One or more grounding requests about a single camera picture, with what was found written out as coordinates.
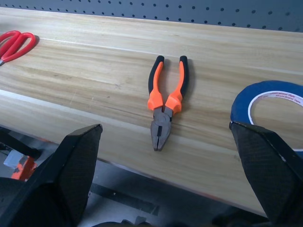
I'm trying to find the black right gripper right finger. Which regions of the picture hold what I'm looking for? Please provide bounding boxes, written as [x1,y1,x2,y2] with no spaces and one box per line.
[229,122,303,227]

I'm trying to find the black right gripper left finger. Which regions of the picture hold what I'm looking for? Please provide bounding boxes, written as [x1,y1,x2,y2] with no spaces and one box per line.
[0,123,103,227]

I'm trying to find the blue perforated pegboard panel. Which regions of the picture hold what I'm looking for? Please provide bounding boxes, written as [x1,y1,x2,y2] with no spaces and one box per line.
[0,0,303,32]

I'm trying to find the orange and black floor equipment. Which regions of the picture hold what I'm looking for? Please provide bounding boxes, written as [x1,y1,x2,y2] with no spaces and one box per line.
[0,126,52,182]

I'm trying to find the blue tape roll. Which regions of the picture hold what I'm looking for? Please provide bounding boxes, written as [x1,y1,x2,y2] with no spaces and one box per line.
[230,80,303,152]

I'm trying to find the orange and black pliers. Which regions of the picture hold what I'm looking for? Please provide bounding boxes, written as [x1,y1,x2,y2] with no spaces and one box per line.
[147,55,189,152]

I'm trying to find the red handled scissors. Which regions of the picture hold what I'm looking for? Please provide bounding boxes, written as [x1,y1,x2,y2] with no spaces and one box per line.
[0,30,37,67]

